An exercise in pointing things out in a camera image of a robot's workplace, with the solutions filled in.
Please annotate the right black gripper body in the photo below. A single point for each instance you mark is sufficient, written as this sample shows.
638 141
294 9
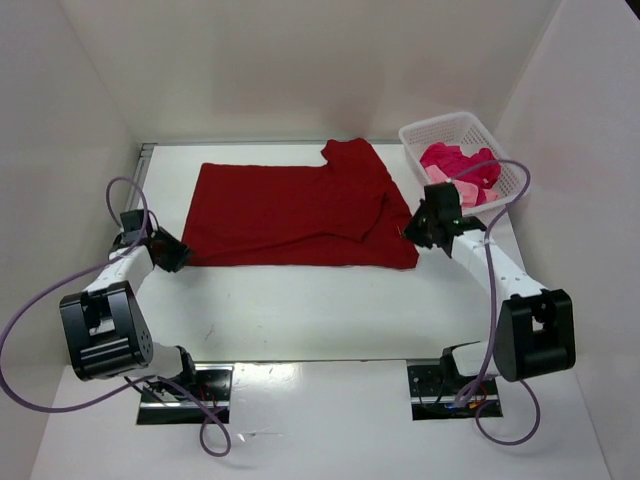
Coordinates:
426 228

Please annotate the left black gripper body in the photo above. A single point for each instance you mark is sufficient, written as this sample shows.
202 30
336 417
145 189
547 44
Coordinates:
171 251

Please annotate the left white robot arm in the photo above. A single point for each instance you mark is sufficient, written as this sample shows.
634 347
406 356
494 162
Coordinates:
105 330

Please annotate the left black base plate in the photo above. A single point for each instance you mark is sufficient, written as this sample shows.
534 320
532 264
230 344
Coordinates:
162 405

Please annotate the magenta t-shirt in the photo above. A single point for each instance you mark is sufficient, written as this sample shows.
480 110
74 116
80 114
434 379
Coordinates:
480 169

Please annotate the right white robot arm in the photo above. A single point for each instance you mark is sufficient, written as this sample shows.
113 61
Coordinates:
531 326

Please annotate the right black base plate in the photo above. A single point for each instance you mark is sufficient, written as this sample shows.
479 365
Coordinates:
433 391

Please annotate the white plastic basket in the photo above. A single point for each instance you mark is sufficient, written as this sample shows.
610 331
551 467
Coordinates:
464 130

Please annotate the light pink t-shirt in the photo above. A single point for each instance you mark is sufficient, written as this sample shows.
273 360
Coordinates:
470 194

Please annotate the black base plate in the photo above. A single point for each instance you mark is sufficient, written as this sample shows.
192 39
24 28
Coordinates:
433 391
162 405

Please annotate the dark red t-shirt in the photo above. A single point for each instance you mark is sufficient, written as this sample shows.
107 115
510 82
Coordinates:
346 212

